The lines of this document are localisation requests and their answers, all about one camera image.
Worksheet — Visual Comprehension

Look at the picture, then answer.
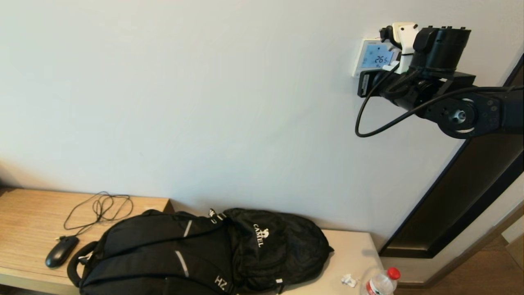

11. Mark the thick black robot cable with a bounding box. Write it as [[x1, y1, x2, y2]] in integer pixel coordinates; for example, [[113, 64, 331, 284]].
[[355, 61, 524, 138]]

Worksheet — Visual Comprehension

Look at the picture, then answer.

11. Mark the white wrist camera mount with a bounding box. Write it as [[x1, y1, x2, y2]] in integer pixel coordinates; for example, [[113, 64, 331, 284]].
[[379, 22, 420, 74]]

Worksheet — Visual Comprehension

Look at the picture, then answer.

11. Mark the black Camel backpack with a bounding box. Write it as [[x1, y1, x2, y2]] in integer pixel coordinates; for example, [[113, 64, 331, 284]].
[[68, 208, 334, 295]]

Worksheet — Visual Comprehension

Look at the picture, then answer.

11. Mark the white wall thermostat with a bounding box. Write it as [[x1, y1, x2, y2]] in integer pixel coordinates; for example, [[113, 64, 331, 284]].
[[353, 38, 400, 77]]

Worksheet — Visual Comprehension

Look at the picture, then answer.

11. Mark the clear water bottle red cap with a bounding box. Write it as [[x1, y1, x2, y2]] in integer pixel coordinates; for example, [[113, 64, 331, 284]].
[[362, 267, 400, 295]]

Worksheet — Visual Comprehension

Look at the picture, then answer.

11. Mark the black computer mouse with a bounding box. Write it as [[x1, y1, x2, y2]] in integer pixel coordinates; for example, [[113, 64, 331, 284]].
[[45, 236, 80, 269]]

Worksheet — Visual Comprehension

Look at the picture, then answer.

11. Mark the dark brown door frame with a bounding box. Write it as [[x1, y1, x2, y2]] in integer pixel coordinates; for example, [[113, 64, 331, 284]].
[[379, 55, 524, 259]]

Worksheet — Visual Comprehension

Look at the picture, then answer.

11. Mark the thin black mouse cable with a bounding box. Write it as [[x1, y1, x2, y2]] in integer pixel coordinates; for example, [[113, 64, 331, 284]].
[[56, 192, 134, 241]]

